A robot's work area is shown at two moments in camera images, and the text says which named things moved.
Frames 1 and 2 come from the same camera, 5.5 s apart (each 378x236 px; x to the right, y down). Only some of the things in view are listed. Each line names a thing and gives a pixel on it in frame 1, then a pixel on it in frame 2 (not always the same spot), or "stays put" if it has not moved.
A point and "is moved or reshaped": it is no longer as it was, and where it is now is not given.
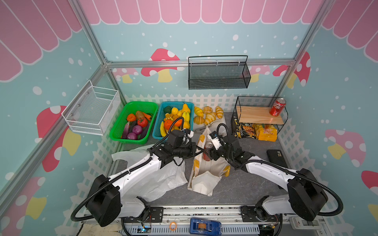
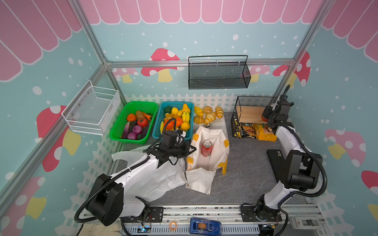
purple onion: [137, 129] stays put
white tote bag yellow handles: [206, 174] is moved or reshaped
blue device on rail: [201, 226] stays put
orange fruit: [168, 124] to [179, 121]
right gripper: [218, 151] to [283, 102]
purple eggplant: [126, 131] stays put
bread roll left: [198, 111] stays put
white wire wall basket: [92, 109] stays put
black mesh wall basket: [218, 72] stays put
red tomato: [142, 122] stays put
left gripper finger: [201, 152] to [191, 147]
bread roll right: [219, 112] stays put
